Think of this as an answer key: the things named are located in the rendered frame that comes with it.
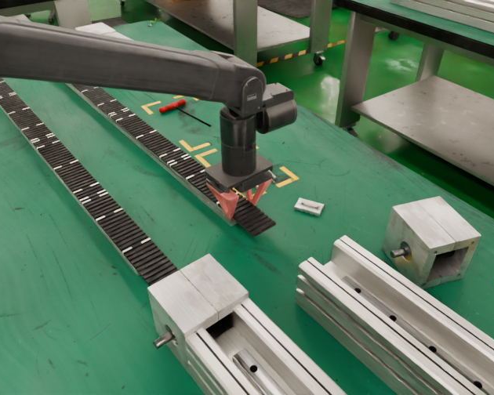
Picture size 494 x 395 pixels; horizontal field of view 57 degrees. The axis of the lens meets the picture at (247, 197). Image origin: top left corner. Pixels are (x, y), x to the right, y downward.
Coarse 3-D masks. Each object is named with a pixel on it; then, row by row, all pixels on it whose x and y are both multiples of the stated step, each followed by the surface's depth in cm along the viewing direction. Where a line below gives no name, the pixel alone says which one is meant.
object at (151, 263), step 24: (0, 96) 116; (24, 120) 106; (48, 144) 98; (72, 168) 91; (72, 192) 85; (96, 192) 85; (96, 216) 79; (120, 216) 79; (120, 240) 75; (144, 240) 75; (144, 264) 71; (168, 264) 70
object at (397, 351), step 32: (352, 256) 65; (320, 288) 62; (352, 288) 64; (384, 288) 62; (416, 288) 60; (320, 320) 65; (352, 320) 59; (384, 320) 56; (416, 320) 60; (448, 320) 56; (352, 352) 62; (384, 352) 56; (416, 352) 53; (448, 352) 57; (480, 352) 53; (416, 384) 53; (448, 384) 50; (480, 384) 53
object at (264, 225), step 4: (264, 220) 79; (268, 220) 79; (256, 224) 78; (260, 224) 78; (264, 224) 79; (268, 224) 78; (272, 224) 79; (252, 228) 77; (256, 228) 78; (260, 228) 78; (264, 228) 78; (268, 228) 78; (252, 232) 77; (256, 232) 77; (260, 232) 77
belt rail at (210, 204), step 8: (72, 88) 127; (104, 112) 113; (112, 120) 111; (120, 128) 108; (128, 136) 107; (136, 144) 104; (152, 152) 98; (160, 160) 98; (168, 168) 95; (176, 176) 93; (184, 184) 92; (192, 192) 90; (200, 192) 87; (208, 200) 87; (216, 208) 85; (224, 216) 83; (232, 224) 83
